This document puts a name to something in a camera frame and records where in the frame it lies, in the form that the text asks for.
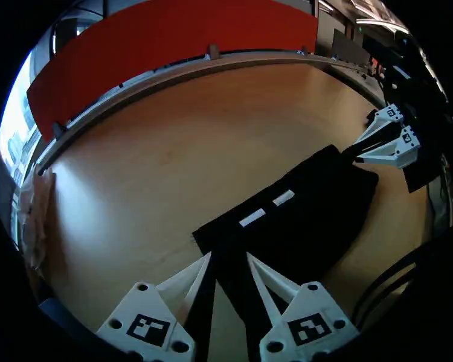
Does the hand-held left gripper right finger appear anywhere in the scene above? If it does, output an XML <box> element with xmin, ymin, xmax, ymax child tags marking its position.
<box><xmin>245</xmin><ymin>252</ymin><xmax>360</xmax><ymax>362</ymax></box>

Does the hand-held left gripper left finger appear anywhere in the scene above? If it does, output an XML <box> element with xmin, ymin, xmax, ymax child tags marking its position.
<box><xmin>95</xmin><ymin>252</ymin><xmax>217</xmax><ymax>362</ymax></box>

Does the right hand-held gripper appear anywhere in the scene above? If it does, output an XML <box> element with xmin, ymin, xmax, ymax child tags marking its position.
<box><xmin>342</xmin><ymin>34</ymin><xmax>453</xmax><ymax>194</ymax></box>

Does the black towel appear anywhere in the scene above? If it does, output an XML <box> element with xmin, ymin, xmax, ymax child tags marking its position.
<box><xmin>191</xmin><ymin>144</ymin><xmax>379</xmax><ymax>329</ymax></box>

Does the heap of white towels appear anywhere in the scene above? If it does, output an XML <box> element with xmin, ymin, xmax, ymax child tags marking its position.
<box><xmin>16</xmin><ymin>167</ymin><xmax>58</xmax><ymax>281</ymax></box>

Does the red desk screen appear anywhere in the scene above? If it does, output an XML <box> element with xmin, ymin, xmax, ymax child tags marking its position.
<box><xmin>26</xmin><ymin>0</ymin><xmax>387</xmax><ymax>177</ymax></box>

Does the black cable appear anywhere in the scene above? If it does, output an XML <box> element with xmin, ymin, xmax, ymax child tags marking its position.
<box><xmin>353</xmin><ymin>241</ymin><xmax>440</xmax><ymax>329</ymax></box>

